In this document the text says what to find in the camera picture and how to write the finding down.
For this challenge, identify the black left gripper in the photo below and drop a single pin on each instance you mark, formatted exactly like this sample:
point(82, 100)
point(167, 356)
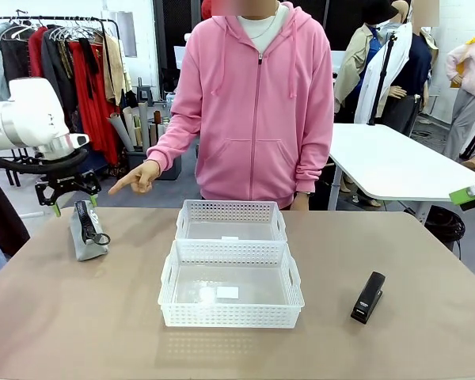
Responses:
point(67, 180)

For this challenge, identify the grey zip pencil pouch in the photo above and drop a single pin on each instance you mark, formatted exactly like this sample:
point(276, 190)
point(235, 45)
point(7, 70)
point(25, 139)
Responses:
point(88, 233)

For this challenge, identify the person's right forearm pink sleeve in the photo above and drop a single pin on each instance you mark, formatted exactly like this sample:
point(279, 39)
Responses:
point(170, 140)

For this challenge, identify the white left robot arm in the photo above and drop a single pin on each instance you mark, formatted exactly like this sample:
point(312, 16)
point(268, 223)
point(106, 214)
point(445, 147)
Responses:
point(20, 115)

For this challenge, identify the person's left forearm pink sleeve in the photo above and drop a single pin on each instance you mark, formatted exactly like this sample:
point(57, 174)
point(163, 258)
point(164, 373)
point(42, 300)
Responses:
point(314, 170)

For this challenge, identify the person's right hand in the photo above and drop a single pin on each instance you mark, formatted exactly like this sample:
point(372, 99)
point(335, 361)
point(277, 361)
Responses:
point(142, 178)

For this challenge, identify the person's left hand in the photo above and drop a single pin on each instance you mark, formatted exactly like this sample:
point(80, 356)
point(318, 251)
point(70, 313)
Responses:
point(302, 201)

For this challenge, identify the dark maroon cloth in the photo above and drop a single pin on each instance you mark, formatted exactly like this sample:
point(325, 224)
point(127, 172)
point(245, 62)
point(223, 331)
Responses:
point(4, 213)

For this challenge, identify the grey storage bin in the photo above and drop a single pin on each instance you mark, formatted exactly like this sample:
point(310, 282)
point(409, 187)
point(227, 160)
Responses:
point(136, 162)

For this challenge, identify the long red dress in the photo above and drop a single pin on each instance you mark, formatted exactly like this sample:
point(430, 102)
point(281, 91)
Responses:
point(99, 118)

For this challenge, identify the grey slanted paper roll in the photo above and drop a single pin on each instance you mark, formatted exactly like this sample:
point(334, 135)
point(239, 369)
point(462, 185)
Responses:
point(120, 132)

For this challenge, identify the white table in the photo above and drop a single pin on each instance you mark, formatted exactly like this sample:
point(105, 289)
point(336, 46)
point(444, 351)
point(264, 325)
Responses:
point(392, 158)

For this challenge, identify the cream paper roll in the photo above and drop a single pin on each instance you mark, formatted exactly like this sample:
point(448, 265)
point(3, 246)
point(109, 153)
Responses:
point(130, 126)

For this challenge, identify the tall grey cardboard tube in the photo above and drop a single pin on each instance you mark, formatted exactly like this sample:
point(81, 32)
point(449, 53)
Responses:
point(143, 126)

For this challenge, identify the brown cardboard tube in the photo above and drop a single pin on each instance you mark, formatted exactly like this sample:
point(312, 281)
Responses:
point(158, 120)

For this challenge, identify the mannequin in pink sweater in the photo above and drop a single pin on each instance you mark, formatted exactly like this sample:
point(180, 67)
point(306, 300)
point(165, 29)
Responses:
point(473, 79)

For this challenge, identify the dark grey hanging coat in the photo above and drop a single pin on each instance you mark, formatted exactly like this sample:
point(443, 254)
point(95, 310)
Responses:
point(59, 71)

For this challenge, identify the black clothes rack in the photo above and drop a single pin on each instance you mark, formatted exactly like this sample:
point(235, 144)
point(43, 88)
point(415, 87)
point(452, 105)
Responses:
point(115, 79)

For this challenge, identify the black hanging scarf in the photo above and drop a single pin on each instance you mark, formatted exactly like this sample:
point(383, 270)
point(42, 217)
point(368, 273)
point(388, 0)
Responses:
point(89, 67)

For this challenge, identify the grey step stool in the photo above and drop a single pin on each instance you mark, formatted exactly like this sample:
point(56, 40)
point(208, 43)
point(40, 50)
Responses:
point(144, 91)

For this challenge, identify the mannequin in white coat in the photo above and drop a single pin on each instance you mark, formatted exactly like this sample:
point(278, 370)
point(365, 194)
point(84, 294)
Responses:
point(417, 75)

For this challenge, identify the beige hanging garment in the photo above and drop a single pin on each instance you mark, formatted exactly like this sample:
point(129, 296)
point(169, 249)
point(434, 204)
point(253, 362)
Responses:
point(116, 67)

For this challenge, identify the black stapler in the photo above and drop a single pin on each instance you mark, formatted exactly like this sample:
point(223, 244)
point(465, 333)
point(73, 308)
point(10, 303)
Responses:
point(369, 295)

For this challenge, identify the black tripod pole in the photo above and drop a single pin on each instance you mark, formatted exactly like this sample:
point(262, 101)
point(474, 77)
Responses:
point(384, 79)

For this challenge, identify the dark charcoal hanging garment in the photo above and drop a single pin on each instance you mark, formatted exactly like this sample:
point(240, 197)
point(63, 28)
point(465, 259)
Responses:
point(16, 59)

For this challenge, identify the red hanging jacket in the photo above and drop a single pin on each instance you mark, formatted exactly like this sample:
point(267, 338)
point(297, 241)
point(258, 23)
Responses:
point(37, 45)

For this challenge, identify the white perforated plastic basket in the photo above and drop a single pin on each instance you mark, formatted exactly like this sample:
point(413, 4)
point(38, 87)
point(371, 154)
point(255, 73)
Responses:
point(229, 277)
point(229, 221)

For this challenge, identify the mannequin in beige coat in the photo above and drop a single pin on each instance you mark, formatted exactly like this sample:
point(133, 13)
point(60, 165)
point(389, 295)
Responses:
point(354, 67)

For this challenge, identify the white hanging panel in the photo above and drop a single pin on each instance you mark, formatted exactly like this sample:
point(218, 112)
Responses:
point(126, 33)

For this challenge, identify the white label sticker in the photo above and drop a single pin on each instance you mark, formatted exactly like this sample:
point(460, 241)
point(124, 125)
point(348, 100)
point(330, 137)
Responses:
point(230, 238)
point(227, 292)

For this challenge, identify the pink zip hoodie torso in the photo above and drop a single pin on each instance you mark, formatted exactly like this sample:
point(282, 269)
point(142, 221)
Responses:
point(257, 118)

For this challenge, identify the white t-shirt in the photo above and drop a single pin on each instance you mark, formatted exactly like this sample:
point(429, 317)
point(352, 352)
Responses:
point(261, 27)

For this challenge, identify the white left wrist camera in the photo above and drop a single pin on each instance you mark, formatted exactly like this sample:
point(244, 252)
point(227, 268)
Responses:
point(79, 139)

